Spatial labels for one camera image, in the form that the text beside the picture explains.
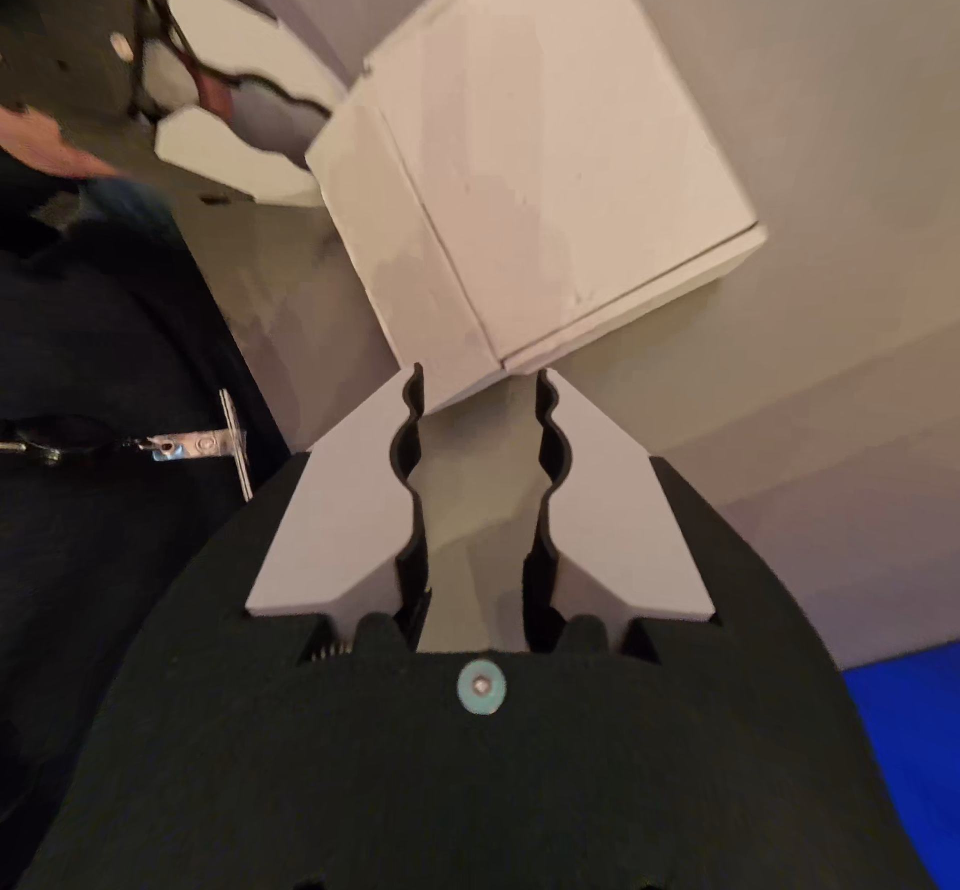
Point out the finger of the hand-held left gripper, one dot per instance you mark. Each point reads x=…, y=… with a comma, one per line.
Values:
x=225, y=159
x=240, y=35

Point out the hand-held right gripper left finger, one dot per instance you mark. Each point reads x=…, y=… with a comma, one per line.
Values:
x=337, y=522

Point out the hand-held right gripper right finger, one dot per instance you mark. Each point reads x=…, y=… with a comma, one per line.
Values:
x=622, y=530

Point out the white cardboard box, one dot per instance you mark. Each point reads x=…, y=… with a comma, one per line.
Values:
x=540, y=155

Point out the blue plastic bin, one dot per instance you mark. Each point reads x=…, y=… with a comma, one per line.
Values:
x=907, y=755

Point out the person's left hand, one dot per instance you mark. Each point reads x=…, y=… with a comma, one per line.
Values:
x=45, y=144

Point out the person's dark clothing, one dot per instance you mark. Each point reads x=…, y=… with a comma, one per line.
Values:
x=90, y=342

